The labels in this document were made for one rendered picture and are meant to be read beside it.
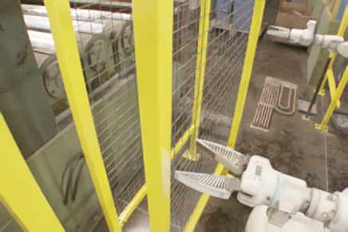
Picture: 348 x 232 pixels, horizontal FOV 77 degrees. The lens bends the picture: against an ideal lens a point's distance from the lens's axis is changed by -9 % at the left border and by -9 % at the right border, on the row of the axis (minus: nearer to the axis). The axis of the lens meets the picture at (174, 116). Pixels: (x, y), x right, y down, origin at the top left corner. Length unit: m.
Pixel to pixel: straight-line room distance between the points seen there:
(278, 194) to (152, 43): 0.35
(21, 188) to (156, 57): 0.29
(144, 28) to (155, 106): 0.15
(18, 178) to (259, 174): 0.40
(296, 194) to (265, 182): 0.06
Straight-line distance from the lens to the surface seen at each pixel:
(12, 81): 1.14
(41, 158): 1.39
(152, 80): 0.43
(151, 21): 0.39
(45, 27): 2.35
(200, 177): 0.49
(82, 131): 0.92
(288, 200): 0.49
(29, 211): 0.43
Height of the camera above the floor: 1.72
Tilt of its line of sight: 37 degrees down
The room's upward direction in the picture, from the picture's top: 1 degrees clockwise
